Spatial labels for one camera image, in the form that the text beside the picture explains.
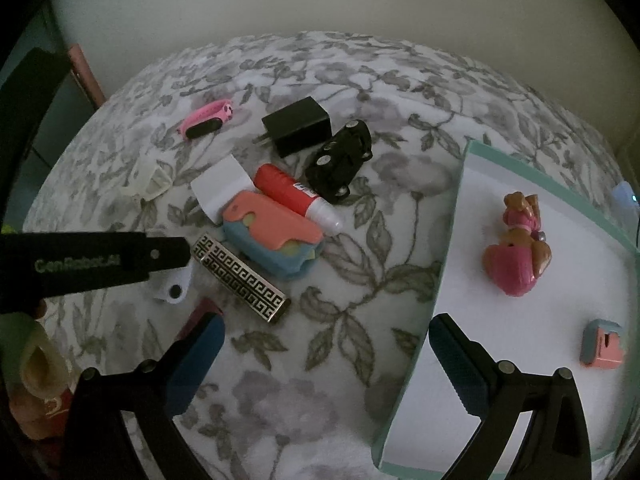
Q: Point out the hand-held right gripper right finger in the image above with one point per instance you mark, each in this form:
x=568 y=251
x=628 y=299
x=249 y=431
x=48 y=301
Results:
x=460 y=365

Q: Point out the dark teal furniture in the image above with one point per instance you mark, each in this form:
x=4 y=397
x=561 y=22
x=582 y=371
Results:
x=65 y=125

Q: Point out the black wall charger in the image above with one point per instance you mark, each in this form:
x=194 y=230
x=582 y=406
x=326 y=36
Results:
x=297 y=122

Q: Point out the teal box tray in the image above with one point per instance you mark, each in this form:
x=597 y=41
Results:
x=500 y=340

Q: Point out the pink board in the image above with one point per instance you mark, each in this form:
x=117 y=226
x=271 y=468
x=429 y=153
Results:
x=85 y=77

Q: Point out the pale yellow object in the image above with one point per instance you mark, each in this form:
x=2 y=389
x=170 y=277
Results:
x=50 y=360

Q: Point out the translucent white plastic item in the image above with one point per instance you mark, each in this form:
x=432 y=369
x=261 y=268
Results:
x=150 y=180

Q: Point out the white plastic tag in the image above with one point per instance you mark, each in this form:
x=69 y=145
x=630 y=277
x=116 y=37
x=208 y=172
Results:
x=185 y=280

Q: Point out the maroon item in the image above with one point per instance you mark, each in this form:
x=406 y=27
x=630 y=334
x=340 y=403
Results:
x=200 y=310

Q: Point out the pink and black toy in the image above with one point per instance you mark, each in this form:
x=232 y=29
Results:
x=202 y=117

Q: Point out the pink and blue toy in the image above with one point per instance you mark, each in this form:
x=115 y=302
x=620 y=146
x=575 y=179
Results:
x=270 y=225

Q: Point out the red object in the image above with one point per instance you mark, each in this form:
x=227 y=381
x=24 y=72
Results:
x=40 y=410

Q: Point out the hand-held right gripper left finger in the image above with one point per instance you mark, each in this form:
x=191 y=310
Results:
x=197 y=360

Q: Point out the black toy car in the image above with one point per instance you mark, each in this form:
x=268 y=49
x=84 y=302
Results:
x=345 y=157

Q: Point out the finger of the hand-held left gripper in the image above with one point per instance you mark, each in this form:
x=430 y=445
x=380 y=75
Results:
x=30 y=110
x=172 y=255

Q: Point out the white paper card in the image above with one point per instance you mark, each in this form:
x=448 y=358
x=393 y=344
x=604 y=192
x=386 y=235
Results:
x=220 y=185

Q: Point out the grey floral blanket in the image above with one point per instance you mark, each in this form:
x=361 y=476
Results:
x=350 y=85

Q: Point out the pink puppy toy figure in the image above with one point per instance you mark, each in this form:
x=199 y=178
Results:
x=515 y=270

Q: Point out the blue lit device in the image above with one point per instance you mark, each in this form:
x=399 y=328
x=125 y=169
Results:
x=625 y=197

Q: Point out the black gold patterned box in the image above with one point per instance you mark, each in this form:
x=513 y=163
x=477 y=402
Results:
x=240 y=275

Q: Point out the red and white glue tube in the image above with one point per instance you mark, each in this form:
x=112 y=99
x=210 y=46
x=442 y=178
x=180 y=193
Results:
x=280 y=185

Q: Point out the small pink blue item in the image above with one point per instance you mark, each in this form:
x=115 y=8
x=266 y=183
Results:
x=600 y=355

